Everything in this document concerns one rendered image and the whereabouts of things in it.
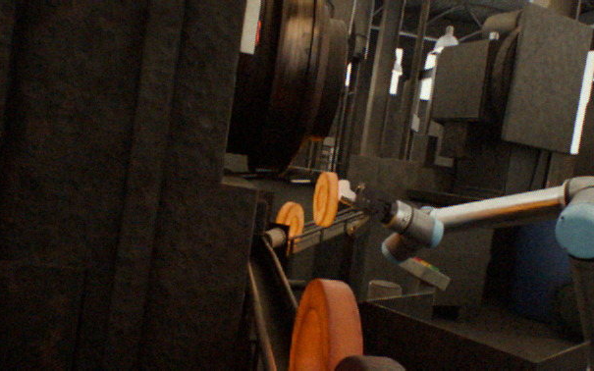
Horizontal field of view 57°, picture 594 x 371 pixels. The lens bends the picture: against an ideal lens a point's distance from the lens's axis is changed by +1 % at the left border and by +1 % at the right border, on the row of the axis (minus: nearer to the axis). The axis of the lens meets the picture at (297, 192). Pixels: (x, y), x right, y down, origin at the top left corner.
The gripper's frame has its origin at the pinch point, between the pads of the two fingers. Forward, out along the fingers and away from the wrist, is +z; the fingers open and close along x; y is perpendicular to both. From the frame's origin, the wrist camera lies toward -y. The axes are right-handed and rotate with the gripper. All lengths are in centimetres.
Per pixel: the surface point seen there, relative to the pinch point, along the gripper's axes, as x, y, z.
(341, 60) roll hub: 40, 25, 19
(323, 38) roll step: 46, 26, 25
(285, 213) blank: -18.3, -11.1, 5.3
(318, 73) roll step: 47, 19, 23
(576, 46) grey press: -261, 207, -205
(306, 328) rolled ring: 92, -19, 18
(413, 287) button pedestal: -41, -17, -56
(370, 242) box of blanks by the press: -167, -11, -78
